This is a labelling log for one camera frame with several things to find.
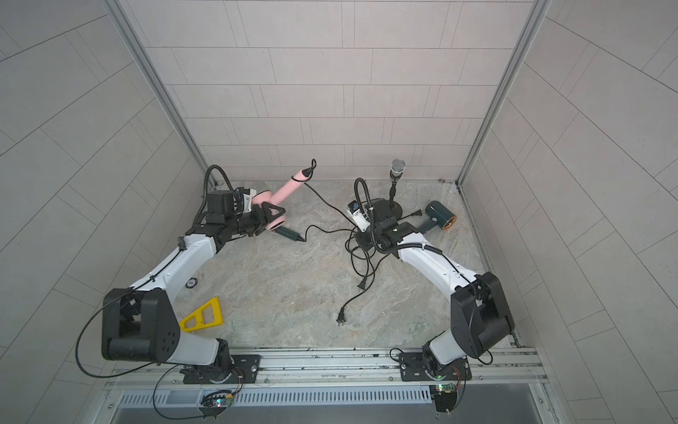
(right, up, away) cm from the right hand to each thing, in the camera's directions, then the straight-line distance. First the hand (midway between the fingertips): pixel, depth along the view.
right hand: (360, 230), depth 86 cm
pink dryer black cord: (-8, +7, -6) cm, 12 cm away
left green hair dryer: (-26, -2, +10) cm, 28 cm away
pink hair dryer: (-24, +11, -11) cm, 28 cm away
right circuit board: (+22, -42, -17) cm, 51 cm away
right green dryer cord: (-6, -25, -6) cm, 27 cm away
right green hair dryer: (+31, +4, +13) cm, 34 cm away
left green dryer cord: (+1, -17, 0) cm, 17 cm away
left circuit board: (-39, -43, -17) cm, 60 cm away
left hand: (-25, +6, -4) cm, 26 cm away
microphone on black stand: (+12, +20, -3) cm, 24 cm away
